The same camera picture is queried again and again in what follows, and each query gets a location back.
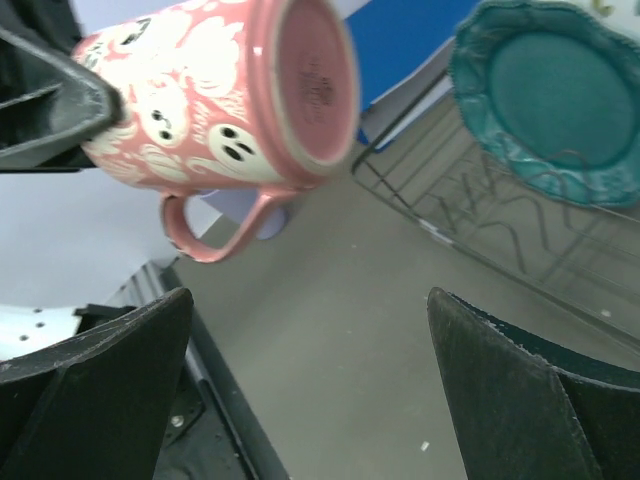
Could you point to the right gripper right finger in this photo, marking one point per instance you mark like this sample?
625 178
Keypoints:
524 407

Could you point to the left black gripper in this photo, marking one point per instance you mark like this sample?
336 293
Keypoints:
50 104

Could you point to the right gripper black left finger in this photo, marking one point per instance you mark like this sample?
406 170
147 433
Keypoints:
96 405

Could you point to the pink patterned mug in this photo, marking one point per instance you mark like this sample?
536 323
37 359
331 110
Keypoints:
226 95

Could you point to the teal scalloped plate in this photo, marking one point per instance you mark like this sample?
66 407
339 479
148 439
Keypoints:
552 95

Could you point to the blue binder lying flat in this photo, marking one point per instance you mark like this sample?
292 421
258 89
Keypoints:
403 49

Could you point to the white plate with red fruit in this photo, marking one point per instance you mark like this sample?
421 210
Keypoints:
621 16

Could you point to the black wire dish rack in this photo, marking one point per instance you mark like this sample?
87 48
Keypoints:
419 160

